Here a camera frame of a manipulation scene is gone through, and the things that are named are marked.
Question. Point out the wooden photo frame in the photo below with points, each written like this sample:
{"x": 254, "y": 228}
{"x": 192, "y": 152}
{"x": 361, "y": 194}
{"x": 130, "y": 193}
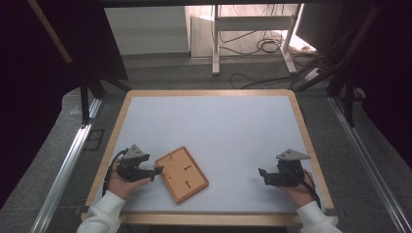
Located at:
{"x": 181, "y": 174}

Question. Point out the white power strip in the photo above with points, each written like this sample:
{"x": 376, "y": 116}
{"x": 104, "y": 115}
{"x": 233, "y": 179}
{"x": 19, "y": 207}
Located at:
{"x": 313, "y": 74}

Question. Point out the white metal stand frame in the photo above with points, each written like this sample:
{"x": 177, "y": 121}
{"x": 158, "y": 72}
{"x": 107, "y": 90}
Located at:
{"x": 249, "y": 22}

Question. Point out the dark curtain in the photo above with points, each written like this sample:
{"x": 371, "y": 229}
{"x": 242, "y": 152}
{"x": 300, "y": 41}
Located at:
{"x": 388, "y": 81}
{"x": 26, "y": 97}

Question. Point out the black metal stand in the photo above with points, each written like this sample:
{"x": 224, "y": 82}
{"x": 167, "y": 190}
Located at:
{"x": 85, "y": 100}
{"x": 349, "y": 97}

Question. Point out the dark floor grate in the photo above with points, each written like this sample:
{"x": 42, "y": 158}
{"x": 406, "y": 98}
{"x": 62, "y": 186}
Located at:
{"x": 94, "y": 139}

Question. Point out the person's left hand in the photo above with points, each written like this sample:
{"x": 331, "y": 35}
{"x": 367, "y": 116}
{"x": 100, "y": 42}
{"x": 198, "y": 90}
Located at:
{"x": 121, "y": 186}

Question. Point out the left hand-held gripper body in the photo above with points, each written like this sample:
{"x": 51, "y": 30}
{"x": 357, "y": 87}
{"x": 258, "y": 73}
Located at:
{"x": 131, "y": 163}

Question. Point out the aluminium floor rail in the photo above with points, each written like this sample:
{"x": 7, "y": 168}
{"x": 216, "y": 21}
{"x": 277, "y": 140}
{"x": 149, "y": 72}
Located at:
{"x": 64, "y": 174}
{"x": 366, "y": 155}

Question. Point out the white panel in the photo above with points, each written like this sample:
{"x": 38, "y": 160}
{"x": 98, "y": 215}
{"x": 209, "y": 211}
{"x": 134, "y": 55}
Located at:
{"x": 145, "y": 29}

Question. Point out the wooden slat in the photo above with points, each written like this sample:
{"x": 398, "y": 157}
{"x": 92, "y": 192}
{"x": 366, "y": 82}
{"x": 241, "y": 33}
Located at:
{"x": 51, "y": 32}

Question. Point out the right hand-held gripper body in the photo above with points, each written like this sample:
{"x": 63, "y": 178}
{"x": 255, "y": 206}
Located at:
{"x": 290, "y": 170}

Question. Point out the person's right hand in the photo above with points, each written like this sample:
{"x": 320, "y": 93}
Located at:
{"x": 299, "y": 194}

